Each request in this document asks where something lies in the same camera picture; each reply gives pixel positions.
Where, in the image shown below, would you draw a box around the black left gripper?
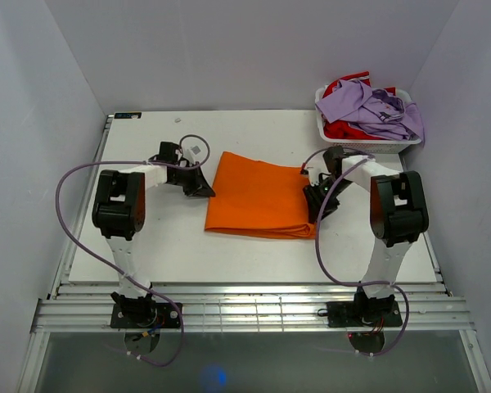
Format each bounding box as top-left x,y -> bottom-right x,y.
169,161 -> 214,197

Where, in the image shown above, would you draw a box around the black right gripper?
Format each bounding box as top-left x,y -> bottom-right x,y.
303,178 -> 353,225

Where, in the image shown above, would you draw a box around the orange trousers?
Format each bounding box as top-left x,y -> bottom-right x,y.
205,151 -> 316,240

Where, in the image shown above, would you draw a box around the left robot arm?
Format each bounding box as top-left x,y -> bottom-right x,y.
92,142 -> 215,328

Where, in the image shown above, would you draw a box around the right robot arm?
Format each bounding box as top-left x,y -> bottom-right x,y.
300,146 -> 429,332

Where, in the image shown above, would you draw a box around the red garment in basket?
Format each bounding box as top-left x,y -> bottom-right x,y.
317,70 -> 402,141

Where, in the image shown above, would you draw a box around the white plastic laundry basket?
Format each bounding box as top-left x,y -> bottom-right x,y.
314,85 -> 425,155

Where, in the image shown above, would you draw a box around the lilac shirt in basket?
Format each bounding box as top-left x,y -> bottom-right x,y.
315,79 -> 424,141

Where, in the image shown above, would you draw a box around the black label on table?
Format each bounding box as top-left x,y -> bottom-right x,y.
114,112 -> 142,120

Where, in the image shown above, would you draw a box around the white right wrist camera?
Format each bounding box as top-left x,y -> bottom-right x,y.
300,165 -> 322,187

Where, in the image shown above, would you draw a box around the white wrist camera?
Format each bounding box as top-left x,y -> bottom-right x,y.
300,165 -> 322,187
183,146 -> 203,165

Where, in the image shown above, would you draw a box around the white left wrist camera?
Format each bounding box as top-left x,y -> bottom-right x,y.
183,146 -> 203,165

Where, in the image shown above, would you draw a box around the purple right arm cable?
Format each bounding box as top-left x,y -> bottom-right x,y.
300,147 -> 410,358

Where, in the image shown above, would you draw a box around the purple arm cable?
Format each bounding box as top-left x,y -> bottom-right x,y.
300,147 -> 410,358
55,134 -> 211,367

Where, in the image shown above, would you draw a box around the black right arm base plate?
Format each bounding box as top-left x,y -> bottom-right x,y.
326,301 -> 403,328

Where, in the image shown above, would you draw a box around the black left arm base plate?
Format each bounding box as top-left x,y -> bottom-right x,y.
109,303 -> 180,330

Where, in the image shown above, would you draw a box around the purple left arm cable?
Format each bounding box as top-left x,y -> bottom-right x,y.
55,134 -> 211,367

